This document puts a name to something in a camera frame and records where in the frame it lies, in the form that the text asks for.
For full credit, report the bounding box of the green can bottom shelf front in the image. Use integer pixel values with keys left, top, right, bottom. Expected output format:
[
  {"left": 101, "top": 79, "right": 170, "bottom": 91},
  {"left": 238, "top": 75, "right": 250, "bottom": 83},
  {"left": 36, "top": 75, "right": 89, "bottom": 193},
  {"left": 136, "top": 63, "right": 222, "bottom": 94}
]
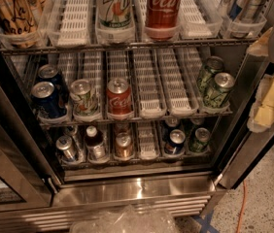
[{"left": 188, "top": 127, "right": 210, "bottom": 153}]

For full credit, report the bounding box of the green can shelf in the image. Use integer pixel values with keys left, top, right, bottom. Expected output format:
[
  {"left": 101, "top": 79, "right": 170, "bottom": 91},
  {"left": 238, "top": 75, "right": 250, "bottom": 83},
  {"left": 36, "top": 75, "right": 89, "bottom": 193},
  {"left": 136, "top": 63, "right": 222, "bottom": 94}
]
[
  {"left": 196, "top": 56, "right": 223, "bottom": 95},
  {"left": 203, "top": 72, "right": 235, "bottom": 108},
  {"left": 188, "top": 127, "right": 210, "bottom": 153},
  {"left": 184, "top": 117, "right": 205, "bottom": 137}
]

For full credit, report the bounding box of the green can middle shelf front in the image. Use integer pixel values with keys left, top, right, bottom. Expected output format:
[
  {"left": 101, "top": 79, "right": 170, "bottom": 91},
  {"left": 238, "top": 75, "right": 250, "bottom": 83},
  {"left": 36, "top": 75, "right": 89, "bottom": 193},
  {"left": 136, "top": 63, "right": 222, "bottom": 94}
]
[{"left": 203, "top": 72, "right": 235, "bottom": 108}]

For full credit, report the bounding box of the green can middle shelf rear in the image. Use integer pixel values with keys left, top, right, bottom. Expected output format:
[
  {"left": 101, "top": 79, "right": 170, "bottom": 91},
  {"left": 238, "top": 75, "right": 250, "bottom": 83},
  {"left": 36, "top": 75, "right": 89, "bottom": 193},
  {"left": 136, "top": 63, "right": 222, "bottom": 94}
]
[{"left": 196, "top": 56, "right": 223, "bottom": 95}]

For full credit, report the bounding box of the fridge right door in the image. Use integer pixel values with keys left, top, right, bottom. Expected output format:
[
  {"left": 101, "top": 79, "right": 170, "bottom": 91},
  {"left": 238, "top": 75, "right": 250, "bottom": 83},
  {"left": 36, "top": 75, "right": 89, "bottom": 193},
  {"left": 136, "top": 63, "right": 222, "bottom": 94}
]
[{"left": 212, "top": 47, "right": 274, "bottom": 190}]

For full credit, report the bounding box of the green can bottom shelf rear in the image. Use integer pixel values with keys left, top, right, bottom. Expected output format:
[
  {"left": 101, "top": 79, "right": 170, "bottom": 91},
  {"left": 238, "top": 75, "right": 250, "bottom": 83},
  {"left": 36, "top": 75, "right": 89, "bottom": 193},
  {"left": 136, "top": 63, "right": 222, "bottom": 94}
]
[{"left": 184, "top": 117, "right": 205, "bottom": 137}]

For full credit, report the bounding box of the blue can bottom shelf rear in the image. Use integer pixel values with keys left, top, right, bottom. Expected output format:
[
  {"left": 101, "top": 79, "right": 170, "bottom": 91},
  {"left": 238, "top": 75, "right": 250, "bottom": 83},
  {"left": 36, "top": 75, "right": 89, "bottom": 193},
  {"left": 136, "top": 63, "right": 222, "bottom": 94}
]
[{"left": 161, "top": 118, "right": 180, "bottom": 141}]

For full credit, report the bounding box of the blue can bottom shelf front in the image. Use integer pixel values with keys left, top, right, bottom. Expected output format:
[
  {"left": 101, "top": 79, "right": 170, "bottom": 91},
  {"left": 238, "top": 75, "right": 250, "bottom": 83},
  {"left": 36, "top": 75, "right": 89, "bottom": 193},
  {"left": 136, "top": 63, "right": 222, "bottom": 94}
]
[{"left": 164, "top": 129, "right": 186, "bottom": 155}]

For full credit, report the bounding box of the Coca-Cola bottle top shelf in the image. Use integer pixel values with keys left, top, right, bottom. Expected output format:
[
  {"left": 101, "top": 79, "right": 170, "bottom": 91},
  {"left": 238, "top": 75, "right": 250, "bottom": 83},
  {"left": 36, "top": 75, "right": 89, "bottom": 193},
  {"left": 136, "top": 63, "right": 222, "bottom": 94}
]
[{"left": 145, "top": 0, "right": 181, "bottom": 41}]

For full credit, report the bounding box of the red Coca-Cola can middle shelf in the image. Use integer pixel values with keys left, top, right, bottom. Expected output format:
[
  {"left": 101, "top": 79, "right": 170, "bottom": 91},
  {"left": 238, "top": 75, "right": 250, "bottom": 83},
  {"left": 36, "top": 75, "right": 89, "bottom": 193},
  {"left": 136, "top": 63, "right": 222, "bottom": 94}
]
[{"left": 107, "top": 78, "right": 132, "bottom": 115}]

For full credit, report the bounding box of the copper can bottom shelf front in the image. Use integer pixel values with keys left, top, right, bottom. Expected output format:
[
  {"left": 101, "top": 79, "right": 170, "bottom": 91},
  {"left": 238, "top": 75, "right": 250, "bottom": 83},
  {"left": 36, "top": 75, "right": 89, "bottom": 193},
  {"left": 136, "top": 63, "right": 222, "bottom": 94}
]
[{"left": 116, "top": 132, "right": 133, "bottom": 158}]

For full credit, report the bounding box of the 7up bottle top shelf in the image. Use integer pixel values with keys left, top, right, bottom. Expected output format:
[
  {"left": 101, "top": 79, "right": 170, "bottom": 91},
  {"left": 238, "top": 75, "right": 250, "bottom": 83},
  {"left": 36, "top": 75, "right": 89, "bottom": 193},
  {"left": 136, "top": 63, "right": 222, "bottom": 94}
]
[{"left": 96, "top": 0, "right": 133, "bottom": 42}]

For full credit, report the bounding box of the stainless steel fridge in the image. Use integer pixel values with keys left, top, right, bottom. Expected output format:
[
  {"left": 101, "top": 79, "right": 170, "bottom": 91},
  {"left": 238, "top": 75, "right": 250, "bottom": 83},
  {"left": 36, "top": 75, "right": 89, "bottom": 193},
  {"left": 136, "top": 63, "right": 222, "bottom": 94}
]
[{"left": 0, "top": 0, "right": 274, "bottom": 233}]

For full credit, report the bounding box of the white 7up can middle shelf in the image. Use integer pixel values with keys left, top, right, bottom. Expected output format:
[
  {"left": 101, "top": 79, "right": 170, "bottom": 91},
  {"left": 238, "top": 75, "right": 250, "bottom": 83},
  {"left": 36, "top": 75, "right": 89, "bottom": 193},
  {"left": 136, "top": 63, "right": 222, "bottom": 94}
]
[{"left": 70, "top": 79, "right": 98, "bottom": 117}]

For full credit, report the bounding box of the silver can bottom shelf rear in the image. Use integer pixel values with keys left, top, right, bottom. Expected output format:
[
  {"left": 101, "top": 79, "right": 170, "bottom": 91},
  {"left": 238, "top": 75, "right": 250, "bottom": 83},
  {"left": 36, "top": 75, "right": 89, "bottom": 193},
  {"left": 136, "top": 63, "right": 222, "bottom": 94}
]
[{"left": 62, "top": 125, "right": 84, "bottom": 151}]

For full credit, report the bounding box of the silver can bottom shelf front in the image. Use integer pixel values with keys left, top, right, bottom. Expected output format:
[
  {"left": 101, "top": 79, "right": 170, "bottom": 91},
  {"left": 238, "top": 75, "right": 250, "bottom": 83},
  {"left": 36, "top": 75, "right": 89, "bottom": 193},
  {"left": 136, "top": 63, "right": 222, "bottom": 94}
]
[{"left": 55, "top": 135, "right": 77, "bottom": 162}]

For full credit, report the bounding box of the blue Pepsi can rear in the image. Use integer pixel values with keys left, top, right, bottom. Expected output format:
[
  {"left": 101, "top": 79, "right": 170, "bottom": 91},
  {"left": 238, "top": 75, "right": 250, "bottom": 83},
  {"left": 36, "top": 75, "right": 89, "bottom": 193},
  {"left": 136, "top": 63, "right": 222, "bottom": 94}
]
[{"left": 38, "top": 64, "right": 69, "bottom": 103}]

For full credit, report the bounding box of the blue pepsi can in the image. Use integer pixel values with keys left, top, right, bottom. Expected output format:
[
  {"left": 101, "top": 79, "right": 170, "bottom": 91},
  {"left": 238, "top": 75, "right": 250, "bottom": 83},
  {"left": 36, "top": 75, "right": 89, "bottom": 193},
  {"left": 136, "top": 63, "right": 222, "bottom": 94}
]
[
  {"left": 31, "top": 82, "right": 67, "bottom": 118},
  {"left": 38, "top": 64, "right": 69, "bottom": 103}
]

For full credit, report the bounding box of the blue Pepsi can front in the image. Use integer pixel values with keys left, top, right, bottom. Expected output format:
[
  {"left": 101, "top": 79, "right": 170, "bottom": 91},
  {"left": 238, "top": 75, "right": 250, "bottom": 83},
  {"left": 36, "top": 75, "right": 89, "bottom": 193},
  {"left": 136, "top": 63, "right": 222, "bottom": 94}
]
[{"left": 31, "top": 82, "right": 67, "bottom": 118}]

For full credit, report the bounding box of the fridge left glass door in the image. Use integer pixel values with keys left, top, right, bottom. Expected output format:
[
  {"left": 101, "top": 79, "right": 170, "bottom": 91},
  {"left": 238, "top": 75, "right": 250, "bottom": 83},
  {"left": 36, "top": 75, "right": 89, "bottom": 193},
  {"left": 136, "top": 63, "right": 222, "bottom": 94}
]
[{"left": 0, "top": 17, "right": 63, "bottom": 214}]

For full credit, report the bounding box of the blue tape cross on floor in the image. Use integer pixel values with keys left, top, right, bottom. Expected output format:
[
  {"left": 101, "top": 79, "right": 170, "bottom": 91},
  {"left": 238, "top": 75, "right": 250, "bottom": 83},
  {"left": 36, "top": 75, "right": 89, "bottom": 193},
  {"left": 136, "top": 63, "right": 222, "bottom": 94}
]
[{"left": 193, "top": 211, "right": 222, "bottom": 233}]

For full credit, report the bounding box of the dark bottle white cap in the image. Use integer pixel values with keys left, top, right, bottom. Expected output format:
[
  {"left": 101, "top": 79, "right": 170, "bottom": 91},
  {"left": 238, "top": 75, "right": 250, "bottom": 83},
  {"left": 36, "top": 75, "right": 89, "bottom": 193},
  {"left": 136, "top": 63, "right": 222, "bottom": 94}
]
[{"left": 85, "top": 125, "right": 107, "bottom": 162}]

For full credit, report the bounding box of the orange cable on floor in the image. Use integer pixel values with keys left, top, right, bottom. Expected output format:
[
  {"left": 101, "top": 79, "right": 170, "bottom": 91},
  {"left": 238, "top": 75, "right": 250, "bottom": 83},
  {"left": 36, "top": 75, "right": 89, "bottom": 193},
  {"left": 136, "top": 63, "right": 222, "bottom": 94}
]
[{"left": 235, "top": 180, "right": 249, "bottom": 233}]

